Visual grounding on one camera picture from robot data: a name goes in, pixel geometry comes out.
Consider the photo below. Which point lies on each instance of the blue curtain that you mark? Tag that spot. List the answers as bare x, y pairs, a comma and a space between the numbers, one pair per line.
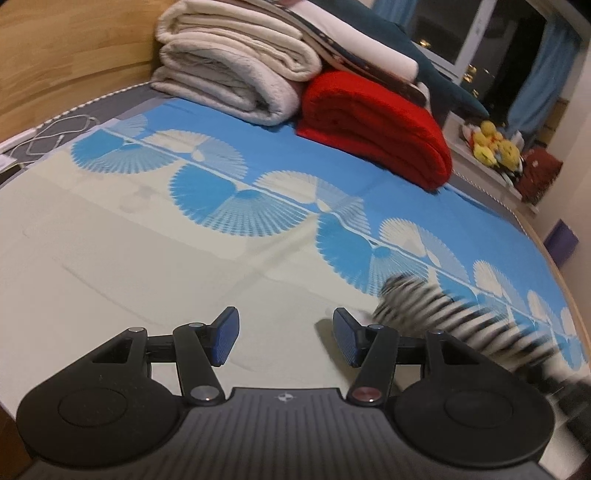
548, 76

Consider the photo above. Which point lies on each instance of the black white striped hooded garment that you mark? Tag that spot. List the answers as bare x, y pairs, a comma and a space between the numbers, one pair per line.
414, 307

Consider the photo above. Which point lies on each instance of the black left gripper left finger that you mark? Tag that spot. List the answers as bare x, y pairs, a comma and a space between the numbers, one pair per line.
196, 349

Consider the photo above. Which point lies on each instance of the blue shark plush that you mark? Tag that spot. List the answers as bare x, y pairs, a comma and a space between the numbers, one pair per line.
446, 96

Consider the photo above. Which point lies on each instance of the blue white patterned bedspread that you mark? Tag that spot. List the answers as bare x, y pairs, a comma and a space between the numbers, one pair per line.
140, 210

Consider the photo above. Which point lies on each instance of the folded red blanket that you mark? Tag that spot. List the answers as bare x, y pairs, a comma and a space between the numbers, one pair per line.
353, 114

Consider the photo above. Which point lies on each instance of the wooden bed headboard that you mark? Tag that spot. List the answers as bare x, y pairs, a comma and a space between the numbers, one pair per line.
58, 54

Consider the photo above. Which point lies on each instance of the purple box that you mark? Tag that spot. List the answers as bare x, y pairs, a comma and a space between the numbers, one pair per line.
560, 243

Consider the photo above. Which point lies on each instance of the white windowsill shelf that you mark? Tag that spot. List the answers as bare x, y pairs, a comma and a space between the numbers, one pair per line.
467, 167

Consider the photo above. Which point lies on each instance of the folded white blanket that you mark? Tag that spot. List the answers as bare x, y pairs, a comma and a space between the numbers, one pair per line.
235, 58

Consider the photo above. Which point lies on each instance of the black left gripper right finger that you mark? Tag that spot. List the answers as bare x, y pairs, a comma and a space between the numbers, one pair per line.
376, 350

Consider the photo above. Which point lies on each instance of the yellow plush toys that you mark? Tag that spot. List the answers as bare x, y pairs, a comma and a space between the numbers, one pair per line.
492, 149

